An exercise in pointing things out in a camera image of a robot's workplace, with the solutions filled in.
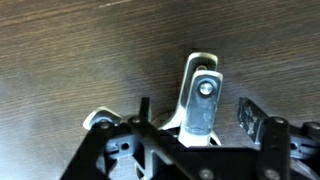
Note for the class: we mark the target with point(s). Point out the quarter-cup steel measuring cup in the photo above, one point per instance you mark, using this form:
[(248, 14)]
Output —
[(201, 110)]

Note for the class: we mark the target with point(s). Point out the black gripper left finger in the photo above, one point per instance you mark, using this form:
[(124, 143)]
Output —
[(93, 153)]

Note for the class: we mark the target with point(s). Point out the half-cup steel measuring cup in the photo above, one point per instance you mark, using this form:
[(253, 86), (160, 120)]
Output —
[(96, 116)]

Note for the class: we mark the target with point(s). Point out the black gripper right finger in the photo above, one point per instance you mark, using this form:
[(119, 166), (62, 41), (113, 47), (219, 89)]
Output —
[(275, 150)]

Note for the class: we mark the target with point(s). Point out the full-cup steel measuring cup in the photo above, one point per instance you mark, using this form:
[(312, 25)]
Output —
[(195, 63)]

